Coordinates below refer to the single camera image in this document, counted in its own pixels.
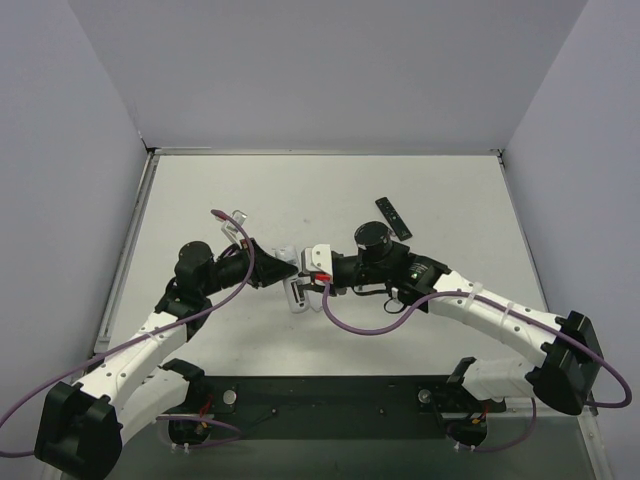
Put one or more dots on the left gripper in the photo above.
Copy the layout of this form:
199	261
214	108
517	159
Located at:
256	270

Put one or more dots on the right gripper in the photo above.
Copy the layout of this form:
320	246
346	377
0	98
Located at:
333	270

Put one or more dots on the white remote control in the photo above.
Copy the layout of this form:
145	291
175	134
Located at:
297	301

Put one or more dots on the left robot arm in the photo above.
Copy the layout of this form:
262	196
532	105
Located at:
85	425

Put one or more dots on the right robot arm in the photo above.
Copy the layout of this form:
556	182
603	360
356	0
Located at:
558	356

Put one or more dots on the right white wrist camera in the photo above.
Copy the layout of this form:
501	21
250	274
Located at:
317	263

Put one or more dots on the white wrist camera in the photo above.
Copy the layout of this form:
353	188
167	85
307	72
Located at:
317	263
229	224

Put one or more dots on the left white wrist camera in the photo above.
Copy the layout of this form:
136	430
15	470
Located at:
229	224

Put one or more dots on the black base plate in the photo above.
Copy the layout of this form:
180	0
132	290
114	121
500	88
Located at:
330	407

